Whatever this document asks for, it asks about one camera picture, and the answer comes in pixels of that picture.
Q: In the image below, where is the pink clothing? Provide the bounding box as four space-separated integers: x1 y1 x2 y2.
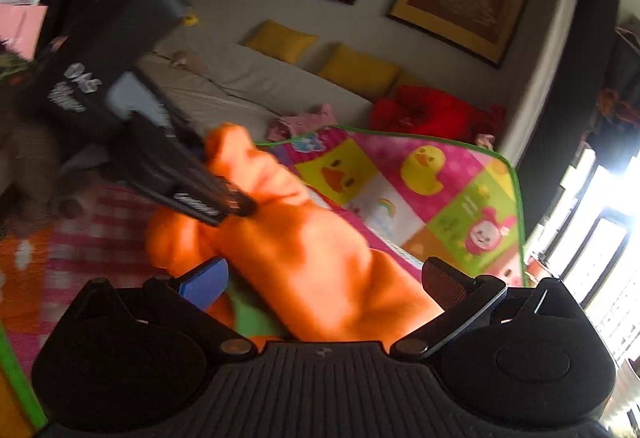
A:
265 104 337 143

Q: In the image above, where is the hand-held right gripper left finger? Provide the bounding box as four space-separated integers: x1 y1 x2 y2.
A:
70 257 256 359

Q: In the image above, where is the yellow cushion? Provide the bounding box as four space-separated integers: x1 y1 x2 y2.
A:
242 19 321 65
317 43 403 101

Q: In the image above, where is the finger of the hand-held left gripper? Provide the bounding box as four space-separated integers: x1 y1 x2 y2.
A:
135 70 208 159
107 115 258 226

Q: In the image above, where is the orange pumpkin costume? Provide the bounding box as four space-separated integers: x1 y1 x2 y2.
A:
145 122 446 344

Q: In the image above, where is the beige sofa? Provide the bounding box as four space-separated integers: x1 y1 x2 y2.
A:
140 18 506 154

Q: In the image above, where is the colourful printed play mat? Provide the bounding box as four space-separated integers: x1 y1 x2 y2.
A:
0 125 526 438

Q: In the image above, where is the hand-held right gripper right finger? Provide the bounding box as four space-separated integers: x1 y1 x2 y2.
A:
390 257 598 360

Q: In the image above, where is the black framed window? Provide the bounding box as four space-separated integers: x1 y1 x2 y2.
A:
525 145 640 429

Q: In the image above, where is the red plush toy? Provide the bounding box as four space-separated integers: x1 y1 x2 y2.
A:
370 85 506 144

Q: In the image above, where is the pink box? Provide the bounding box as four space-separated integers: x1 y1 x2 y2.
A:
0 4 48 61

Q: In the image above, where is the brown cloth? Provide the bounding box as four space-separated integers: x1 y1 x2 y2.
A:
0 118 66 239

